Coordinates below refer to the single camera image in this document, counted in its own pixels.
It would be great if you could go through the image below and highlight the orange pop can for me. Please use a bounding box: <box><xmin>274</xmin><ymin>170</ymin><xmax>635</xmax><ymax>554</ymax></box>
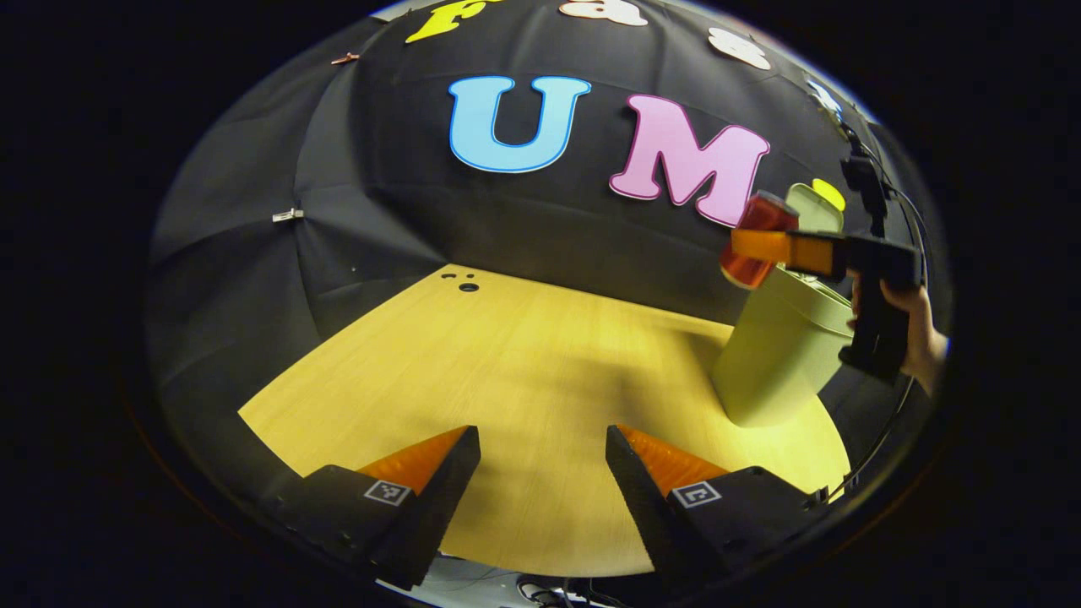
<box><xmin>720</xmin><ymin>191</ymin><xmax>800</xmax><ymax>290</ymax></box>

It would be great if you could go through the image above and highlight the green desktop garbage bin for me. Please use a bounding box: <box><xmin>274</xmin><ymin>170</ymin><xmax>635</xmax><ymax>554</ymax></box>
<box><xmin>711</xmin><ymin>182</ymin><xmax>856</xmax><ymax>428</ymax></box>

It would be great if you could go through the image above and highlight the black backdrop cloth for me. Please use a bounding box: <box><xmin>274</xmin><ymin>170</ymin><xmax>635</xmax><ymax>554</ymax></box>
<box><xmin>145</xmin><ymin>0</ymin><xmax>947</xmax><ymax>541</ymax></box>

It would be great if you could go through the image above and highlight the wooden desktop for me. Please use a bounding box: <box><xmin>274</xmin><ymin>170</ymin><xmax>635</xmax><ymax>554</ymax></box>
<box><xmin>238</xmin><ymin>263</ymin><xmax>852</xmax><ymax>579</ymax></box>

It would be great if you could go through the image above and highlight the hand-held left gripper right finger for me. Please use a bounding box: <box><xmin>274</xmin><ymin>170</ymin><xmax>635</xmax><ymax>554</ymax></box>
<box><xmin>605</xmin><ymin>425</ymin><xmax>833</xmax><ymax>596</ymax></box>

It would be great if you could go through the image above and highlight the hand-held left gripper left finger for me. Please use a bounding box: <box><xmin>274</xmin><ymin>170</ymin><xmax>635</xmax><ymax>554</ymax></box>
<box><xmin>263</xmin><ymin>425</ymin><xmax>482</xmax><ymax>590</ymax></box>

